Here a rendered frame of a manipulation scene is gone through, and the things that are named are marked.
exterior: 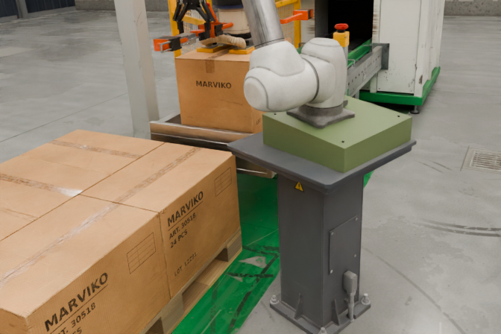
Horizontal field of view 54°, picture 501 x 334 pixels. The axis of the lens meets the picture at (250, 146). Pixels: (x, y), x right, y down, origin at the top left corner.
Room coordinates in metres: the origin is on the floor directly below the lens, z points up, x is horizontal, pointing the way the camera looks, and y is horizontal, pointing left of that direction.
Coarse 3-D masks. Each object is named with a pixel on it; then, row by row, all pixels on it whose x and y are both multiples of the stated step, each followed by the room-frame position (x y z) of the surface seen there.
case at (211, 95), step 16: (224, 48) 2.54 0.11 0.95; (176, 64) 2.37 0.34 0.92; (192, 64) 2.33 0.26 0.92; (208, 64) 2.30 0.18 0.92; (224, 64) 2.26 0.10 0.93; (240, 64) 2.23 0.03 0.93; (192, 80) 2.34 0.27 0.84; (208, 80) 2.30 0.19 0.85; (224, 80) 2.26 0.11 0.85; (240, 80) 2.23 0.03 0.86; (192, 96) 2.34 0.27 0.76; (208, 96) 2.30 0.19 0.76; (224, 96) 2.27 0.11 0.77; (240, 96) 2.23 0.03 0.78; (192, 112) 2.34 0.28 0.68; (208, 112) 2.31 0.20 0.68; (224, 112) 2.27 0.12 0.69; (240, 112) 2.23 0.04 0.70; (256, 112) 2.27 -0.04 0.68; (224, 128) 2.27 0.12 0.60; (240, 128) 2.24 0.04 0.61; (256, 128) 2.26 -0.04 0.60
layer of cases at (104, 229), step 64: (0, 192) 1.81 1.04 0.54; (64, 192) 1.78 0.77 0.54; (128, 192) 1.75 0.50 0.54; (192, 192) 1.77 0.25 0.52; (0, 256) 1.34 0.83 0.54; (64, 256) 1.32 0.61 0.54; (128, 256) 1.41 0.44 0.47; (192, 256) 1.73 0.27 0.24; (0, 320) 1.10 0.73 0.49; (64, 320) 1.15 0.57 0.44; (128, 320) 1.36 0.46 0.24
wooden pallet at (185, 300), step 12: (240, 228) 2.10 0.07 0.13; (228, 240) 1.99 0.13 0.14; (240, 240) 2.09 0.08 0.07; (216, 252) 1.89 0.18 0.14; (228, 252) 1.98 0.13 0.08; (240, 252) 2.08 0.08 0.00; (204, 264) 1.80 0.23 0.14; (216, 264) 1.97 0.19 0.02; (228, 264) 1.97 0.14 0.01; (204, 276) 1.88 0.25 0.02; (216, 276) 1.88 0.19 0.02; (192, 288) 1.80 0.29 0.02; (204, 288) 1.79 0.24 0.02; (180, 300) 1.62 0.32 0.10; (192, 300) 1.71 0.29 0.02; (168, 312) 1.55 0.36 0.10; (180, 312) 1.62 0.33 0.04; (156, 324) 1.52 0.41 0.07; (168, 324) 1.54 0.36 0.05
